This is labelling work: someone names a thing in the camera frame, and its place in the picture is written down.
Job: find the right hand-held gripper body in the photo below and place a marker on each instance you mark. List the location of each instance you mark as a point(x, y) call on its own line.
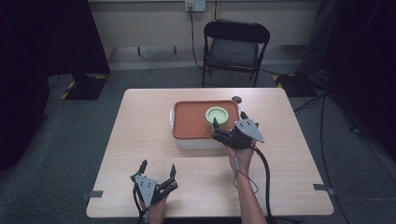
point(246, 130)

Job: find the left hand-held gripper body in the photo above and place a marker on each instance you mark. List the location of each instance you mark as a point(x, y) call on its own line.
point(146, 188)

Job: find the green round container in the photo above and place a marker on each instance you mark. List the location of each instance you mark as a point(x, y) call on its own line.
point(217, 115)

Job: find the white box with orange lid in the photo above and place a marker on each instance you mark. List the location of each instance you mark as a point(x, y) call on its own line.
point(191, 121)

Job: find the person's left hand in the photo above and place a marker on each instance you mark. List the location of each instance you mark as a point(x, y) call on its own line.
point(157, 211)

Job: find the person's right hand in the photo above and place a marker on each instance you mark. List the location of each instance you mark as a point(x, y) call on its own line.
point(241, 158)

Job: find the small dark round knob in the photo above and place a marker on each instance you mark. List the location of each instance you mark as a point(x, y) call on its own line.
point(236, 99)

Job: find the grey tape strip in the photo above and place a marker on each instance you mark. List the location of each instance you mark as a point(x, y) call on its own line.
point(322, 187)
point(93, 194)

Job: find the black stand base yellow tape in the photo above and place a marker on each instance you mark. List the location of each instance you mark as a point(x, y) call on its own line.
point(295, 84)
point(85, 87)

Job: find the black folding chair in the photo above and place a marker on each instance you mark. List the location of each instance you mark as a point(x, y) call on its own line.
point(233, 53)

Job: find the dark curtain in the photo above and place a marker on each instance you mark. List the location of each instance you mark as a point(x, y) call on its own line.
point(364, 62)
point(37, 62)

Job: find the white wall socket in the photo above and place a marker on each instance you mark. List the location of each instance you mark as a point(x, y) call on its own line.
point(195, 5)

